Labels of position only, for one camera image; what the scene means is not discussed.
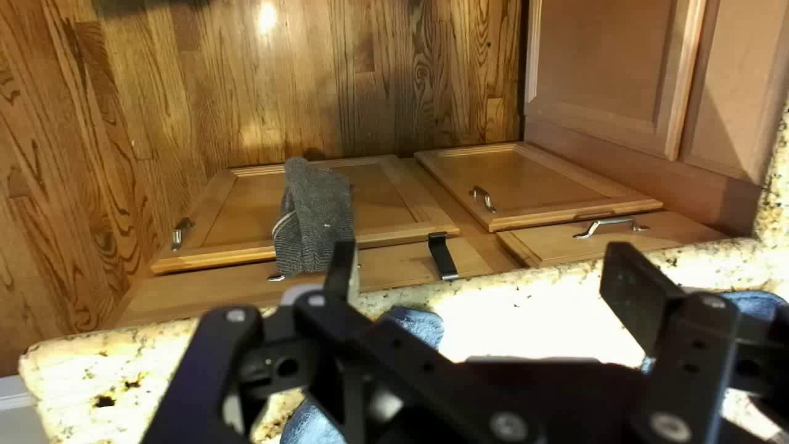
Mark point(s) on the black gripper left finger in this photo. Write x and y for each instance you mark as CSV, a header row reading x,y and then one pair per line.
x,y
237,358

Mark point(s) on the silver drawer handle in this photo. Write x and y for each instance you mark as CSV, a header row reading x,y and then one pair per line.
x,y
596,226

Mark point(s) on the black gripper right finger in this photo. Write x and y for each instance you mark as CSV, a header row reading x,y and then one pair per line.
x,y
697,347

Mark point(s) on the cabinet door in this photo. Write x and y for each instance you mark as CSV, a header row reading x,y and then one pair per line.
x,y
530,186
242,209

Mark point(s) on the right lower cabinet door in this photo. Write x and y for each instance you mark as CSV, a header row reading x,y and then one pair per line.
x,y
530,186

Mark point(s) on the blue cloth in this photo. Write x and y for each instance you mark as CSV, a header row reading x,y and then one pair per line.
x,y
399,391

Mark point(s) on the wooden drawer front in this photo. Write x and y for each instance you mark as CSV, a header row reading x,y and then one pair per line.
x,y
553,244

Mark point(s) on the left lower cabinet door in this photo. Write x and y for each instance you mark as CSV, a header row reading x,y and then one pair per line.
x,y
242,209

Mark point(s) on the grey hanging towel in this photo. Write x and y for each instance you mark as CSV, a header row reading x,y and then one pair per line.
x,y
315,213

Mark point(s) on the silver cabinet door handle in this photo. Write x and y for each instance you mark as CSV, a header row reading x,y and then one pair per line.
x,y
482,198
181,233

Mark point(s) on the black hook on drawer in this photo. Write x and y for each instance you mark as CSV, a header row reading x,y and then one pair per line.
x,y
442,257

